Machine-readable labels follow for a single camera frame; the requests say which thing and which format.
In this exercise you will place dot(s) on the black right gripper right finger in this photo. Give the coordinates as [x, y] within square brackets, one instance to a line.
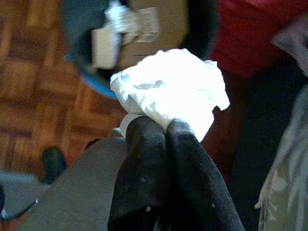
[192, 183]

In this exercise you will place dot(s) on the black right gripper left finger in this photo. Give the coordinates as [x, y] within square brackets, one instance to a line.
[142, 168]

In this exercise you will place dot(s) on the white tissue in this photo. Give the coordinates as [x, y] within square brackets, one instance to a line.
[173, 89]

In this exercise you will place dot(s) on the silver right robot leg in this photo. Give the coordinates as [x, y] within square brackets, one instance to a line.
[84, 192]

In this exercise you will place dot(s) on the pale floral bed cover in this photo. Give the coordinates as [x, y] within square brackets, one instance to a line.
[288, 168]

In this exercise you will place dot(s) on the small white box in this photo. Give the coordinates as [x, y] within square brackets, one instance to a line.
[103, 48]

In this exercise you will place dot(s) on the brown cardboard box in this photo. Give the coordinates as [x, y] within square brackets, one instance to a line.
[173, 29]

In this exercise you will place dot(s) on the blue round waste bin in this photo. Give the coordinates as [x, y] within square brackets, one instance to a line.
[72, 36]

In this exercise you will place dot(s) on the red blanket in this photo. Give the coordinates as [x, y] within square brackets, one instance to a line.
[245, 36]

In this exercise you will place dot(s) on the grey cloth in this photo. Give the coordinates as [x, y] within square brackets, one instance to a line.
[296, 41]

